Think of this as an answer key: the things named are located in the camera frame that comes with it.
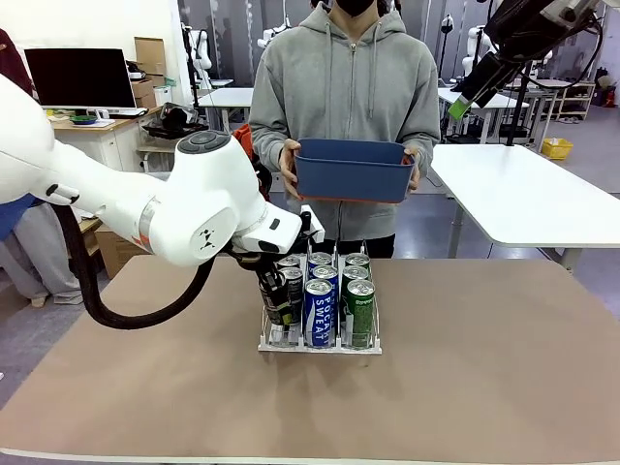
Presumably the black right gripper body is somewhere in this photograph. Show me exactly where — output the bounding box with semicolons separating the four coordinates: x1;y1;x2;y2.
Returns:
462;51;524;109

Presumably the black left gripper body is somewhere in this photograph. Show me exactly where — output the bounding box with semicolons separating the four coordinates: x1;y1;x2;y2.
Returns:
230;241;309;282

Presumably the blue plastic bin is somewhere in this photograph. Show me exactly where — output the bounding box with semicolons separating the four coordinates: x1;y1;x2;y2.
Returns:
294;139;418;203

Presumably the person's left gray-sleeved forearm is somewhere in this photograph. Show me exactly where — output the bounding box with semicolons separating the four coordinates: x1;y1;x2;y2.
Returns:
409;115;442;175

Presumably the person's right gray-sleeved forearm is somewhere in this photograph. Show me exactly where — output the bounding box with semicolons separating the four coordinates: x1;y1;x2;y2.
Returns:
249;113;295;161

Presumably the person's left hand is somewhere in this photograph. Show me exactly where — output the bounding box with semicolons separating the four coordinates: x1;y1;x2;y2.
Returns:
402;147;421;194

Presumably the person's right hand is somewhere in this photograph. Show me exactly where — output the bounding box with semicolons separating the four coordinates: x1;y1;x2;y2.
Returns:
279;139;304;201

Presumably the white background desk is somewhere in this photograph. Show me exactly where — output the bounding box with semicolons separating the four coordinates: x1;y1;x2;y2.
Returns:
196;86;256;132
438;86;532;141

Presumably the black metal pole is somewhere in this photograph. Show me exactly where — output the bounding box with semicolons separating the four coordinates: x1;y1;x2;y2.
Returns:
506;72;532;146

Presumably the black light stand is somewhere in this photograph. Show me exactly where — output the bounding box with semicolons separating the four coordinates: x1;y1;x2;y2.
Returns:
435;12;456;88

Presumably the light wooden low shelf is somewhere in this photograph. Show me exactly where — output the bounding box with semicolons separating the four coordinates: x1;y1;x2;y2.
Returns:
527;79;597;125

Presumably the yellow plastic crate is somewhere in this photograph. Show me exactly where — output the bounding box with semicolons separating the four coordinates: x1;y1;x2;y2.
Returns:
541;138;574;161

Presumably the large white table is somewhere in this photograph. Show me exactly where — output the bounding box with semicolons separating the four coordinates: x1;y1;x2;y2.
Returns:
428;143;620;270

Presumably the person in gray hoodie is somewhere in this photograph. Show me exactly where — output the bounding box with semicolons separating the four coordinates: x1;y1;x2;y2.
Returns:
247;0;442;261

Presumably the red black bag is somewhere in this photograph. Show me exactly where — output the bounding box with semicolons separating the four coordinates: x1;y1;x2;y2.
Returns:
232;123;273;200

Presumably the black face mask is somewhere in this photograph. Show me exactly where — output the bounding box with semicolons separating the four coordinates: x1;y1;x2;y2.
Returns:
336;0;377;18

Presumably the large brown cardboard box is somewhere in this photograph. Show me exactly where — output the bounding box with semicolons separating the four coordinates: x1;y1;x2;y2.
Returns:
94;225;146;280

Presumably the small wooden side shelf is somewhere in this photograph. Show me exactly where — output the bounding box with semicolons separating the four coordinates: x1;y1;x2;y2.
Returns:
77;217;106;282

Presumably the white plastic container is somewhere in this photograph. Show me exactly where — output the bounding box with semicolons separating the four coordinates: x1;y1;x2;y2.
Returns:
153;77;176;106

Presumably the white desk cabinet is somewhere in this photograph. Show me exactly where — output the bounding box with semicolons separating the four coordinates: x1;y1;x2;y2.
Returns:
47;108;166;173

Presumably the white keyboard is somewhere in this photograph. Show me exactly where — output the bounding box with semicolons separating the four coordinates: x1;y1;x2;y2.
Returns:
94;107;149;120

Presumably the tall brown cardboard box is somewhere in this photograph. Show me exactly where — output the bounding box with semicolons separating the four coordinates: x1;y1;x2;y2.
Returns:
134;37;167;77

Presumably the black computer monitor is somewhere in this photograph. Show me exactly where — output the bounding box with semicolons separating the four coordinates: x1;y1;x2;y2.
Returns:
23;46;139;110

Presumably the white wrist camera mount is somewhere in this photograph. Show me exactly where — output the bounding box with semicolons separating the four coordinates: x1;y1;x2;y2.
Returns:
298;204;325;243

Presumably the white wire can dispenser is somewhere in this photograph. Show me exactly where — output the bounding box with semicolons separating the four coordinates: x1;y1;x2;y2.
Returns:
256;239;384;357

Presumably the thick black cable hose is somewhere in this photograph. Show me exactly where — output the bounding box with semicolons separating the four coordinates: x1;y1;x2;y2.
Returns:
57;202;217;330

